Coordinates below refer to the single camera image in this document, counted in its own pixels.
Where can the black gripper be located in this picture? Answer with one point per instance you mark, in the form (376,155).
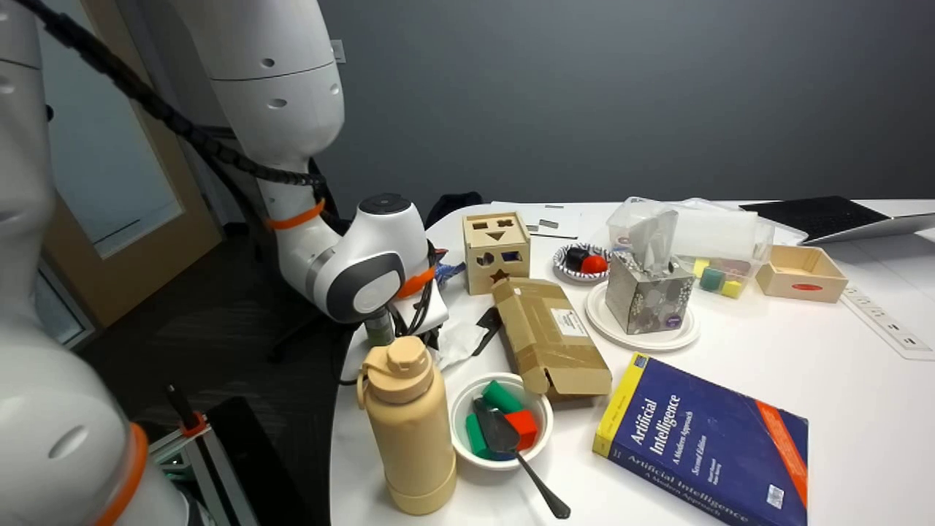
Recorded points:
(422,308)

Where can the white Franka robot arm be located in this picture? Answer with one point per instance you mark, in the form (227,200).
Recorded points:
(281,87)

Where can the tan insulated water bottle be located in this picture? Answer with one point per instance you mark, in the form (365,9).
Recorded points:
(414,438)

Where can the blue chip bag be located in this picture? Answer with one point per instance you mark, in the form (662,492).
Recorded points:
(447,272)

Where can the wooden shape sorter box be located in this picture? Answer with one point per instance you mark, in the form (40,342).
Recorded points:
(494,251)

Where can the black office chair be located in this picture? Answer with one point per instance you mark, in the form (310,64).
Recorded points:
(453,206)

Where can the green toy block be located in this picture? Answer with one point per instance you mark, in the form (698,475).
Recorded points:
(504,396)
(473,435)

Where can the brown cardboard box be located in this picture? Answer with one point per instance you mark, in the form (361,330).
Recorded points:
(549,337)

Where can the small red-filled bowl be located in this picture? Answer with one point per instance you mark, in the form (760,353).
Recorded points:
(564,275)

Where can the small grey metal piece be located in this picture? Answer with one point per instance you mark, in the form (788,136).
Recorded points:
(548,222)

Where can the black plastic spoon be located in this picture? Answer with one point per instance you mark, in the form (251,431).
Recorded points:
(501,438)

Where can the red toy block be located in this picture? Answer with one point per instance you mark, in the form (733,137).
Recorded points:
(523,424)

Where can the white round bowl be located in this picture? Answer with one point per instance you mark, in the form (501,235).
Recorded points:
(468,457)

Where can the black toy piece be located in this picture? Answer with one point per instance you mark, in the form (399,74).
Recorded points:
(576,257)

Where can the red toy piece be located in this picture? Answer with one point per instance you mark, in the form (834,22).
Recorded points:
(595,263)

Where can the white round coaster plate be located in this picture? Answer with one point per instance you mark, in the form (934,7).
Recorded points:
(622,337)

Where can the patterned tissue box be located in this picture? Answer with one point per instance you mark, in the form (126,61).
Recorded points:
(646,288)

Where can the green ball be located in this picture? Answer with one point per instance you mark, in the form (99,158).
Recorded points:
(712,277)

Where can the clear plastic container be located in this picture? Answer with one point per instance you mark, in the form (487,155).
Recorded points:
(719,235)

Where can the yellow ball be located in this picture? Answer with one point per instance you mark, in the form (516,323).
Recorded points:
(731,288)

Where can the blue and yellow textbook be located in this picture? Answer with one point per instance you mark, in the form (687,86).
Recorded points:
(712,438)

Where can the small wooden tray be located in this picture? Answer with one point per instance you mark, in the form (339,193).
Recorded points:
(802,275)

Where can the dark laptop computer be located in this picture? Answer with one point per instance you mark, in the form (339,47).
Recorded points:
(827,216)

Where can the metal robot stand frame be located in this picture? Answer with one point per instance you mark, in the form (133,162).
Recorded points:
(194,438)

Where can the white wall outlet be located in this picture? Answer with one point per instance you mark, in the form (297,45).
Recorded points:
(339,49)

